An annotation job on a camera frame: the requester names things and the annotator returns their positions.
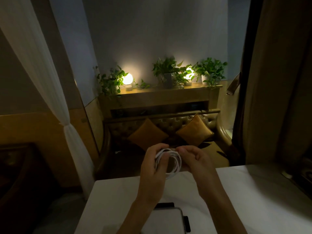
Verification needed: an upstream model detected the white cable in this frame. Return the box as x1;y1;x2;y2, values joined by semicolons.
154;148;183;180

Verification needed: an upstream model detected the wooden wall shelf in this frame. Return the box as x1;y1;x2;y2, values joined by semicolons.
98;84;224;119

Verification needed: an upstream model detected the orange square cushion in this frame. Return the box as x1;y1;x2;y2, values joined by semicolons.
127;118;169;152
176;113;215;147

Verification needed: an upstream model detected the white sheer curtain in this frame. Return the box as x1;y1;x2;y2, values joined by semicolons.
0;0;96;201

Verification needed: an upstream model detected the brown heavy curtain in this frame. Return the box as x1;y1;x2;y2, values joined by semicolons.
231;0;312;169

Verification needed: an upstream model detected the trailing green potted plant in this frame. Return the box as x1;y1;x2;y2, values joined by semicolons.
93;65;151;96

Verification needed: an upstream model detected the glowing globe lamp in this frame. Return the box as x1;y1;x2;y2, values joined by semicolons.
122;72;134;92
184;68;196;86

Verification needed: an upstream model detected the clear lid with black clips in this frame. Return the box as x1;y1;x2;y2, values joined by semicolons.
141;202;191;234

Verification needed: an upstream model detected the green plant in grey pot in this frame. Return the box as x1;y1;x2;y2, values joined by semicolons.
152;57;193;89

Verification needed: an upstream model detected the green plant in white pot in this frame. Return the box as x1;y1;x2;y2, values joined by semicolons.
192;57;228;87

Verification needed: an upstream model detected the person's right hand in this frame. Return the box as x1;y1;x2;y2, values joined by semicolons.
175;145;218;201

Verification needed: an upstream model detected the person's left hand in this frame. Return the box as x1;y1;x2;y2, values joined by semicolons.
136;143;170;205

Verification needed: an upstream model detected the brown tufted leather sofa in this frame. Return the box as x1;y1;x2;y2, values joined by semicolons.
93;109;241;180

